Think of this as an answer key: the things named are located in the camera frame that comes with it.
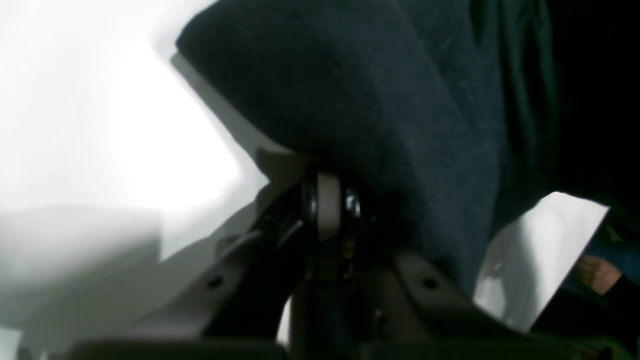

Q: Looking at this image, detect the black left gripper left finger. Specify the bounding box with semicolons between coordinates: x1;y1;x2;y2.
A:
66;170;330;360

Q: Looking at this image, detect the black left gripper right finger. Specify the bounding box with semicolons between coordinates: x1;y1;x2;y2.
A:
327;174;601;360

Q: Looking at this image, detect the black T-shirt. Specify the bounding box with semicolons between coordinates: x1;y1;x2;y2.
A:
176;0;639;295

